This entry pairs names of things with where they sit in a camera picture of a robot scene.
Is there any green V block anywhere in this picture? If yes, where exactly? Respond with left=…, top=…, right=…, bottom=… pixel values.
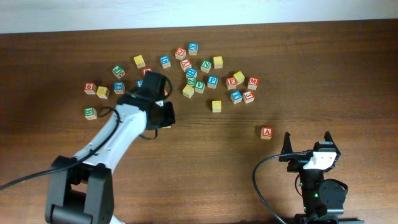
left=195, top=81, right=206, bottom=93

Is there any blue D block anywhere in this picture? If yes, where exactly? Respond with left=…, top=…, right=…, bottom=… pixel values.
left=160, top=55, right=171, bottom=68

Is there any blue T block left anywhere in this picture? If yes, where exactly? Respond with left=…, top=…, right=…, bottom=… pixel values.
left=113, top=82, right=125, bottom=95

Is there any yellow block upper left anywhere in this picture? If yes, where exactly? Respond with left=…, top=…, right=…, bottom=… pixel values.
left=133, top=55, right=146, bottom=68

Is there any red A block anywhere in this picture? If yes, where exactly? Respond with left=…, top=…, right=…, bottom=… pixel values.
left=261, top=127, right=273, bottom=140

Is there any blue 5 block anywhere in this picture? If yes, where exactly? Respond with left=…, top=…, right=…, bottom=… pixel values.
left=136, top=80, right=143, bottom=88

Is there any green N block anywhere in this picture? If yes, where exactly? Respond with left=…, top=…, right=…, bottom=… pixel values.
left=200, top=60, right=211, bottom=73

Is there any blue t block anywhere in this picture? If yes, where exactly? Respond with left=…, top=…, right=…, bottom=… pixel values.
left=113, top=82, right=125, bottom=95
left=230, top=91, right=243, bottom=104

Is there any green Z block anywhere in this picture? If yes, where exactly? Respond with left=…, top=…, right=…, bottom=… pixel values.
left=187, top=77, right=197, bottom=87

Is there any red 3 block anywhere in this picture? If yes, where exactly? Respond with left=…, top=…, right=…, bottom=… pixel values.
left=243, top=90, right=255, bottom=103

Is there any blue H block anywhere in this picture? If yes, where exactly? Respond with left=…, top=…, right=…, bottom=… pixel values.
left=186, top=68, right=198, bottom=78

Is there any red Q block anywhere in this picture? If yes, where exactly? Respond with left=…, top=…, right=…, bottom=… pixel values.
left=175, top=47, right=187, bottom=60

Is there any green J block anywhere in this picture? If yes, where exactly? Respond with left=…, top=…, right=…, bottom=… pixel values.
left=112, top=65, right=126, bottom=79

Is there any red 6 block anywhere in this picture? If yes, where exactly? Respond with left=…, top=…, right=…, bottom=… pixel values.
left=84, top=82, right=97, bottom=95

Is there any yellow S block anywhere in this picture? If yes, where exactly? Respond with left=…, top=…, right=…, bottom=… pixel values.
left=213, top=56, right=223, bottom=69
left=211, top=100, right=222, bottom=113

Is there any red Y block upper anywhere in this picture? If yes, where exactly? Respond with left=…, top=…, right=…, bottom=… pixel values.
left=180, top=58, right=192, bottom=72

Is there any red E block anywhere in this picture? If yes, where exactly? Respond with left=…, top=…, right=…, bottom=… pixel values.
left=226, top=77, right=237, bottom=90

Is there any red M block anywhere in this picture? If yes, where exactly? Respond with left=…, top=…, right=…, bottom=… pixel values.
left=248, top=77, right=259, bottom=90

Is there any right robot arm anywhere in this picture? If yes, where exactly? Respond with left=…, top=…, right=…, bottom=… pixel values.
left=279, top=131, right=364, bottom=224

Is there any blue T block right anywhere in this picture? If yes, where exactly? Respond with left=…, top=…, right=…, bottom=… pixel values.
left=230, top=91, right=243, bottom=104

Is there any red U block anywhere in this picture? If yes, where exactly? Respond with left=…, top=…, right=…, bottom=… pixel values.
left=142, top=68, right=152, bottom=77

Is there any yellow block near E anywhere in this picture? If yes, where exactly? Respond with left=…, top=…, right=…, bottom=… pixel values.
left=233, top=71, right=245, bottom=85

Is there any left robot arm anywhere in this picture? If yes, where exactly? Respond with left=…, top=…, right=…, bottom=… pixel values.
left=45, top=72, right=175, bottom=224

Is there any green B block far left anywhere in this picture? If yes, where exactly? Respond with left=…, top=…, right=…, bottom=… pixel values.
left=84, top=107, right=97, bottom=120

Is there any blue X block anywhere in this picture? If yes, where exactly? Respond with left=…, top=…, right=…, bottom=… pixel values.
left=188, top=42, right=198, bottom=55

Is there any yellow C block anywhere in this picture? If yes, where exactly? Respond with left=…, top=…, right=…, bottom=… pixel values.
left=182, top=85, right=195, bottom=98

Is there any blue P block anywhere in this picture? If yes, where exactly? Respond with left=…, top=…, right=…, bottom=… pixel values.
left=207, top=76, right=218, bottom=89

